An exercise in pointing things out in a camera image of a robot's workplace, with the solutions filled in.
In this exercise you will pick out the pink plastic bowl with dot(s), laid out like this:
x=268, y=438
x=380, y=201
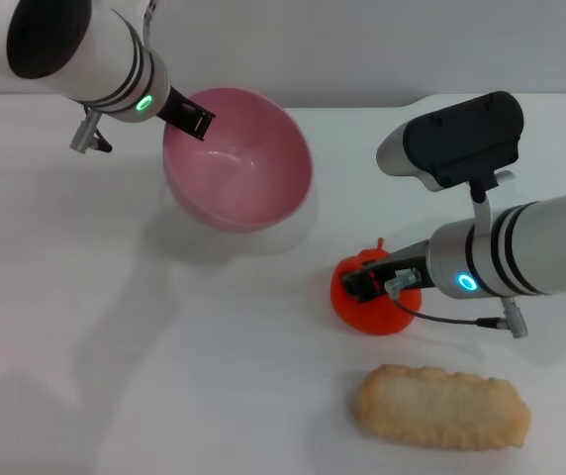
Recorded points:
x=238, y=163

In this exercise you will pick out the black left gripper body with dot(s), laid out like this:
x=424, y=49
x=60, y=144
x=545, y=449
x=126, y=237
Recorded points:
x=174, y=106

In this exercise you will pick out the orange toy fruit with stem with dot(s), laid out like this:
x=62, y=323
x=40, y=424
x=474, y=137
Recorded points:
x=377, y=316

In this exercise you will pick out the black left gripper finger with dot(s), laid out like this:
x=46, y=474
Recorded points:
x=196, y=121

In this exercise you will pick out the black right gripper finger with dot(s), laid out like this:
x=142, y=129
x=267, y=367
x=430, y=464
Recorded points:
x=362, y=284

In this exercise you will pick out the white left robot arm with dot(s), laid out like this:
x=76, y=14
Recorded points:
x=75, y=49

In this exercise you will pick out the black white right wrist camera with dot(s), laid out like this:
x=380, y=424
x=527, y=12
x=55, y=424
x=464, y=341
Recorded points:
x=461, y=138

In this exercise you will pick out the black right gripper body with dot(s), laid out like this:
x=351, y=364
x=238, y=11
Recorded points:
x=404, y=264

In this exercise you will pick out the long golden toast bread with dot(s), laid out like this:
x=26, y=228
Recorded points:
x=441, y=408

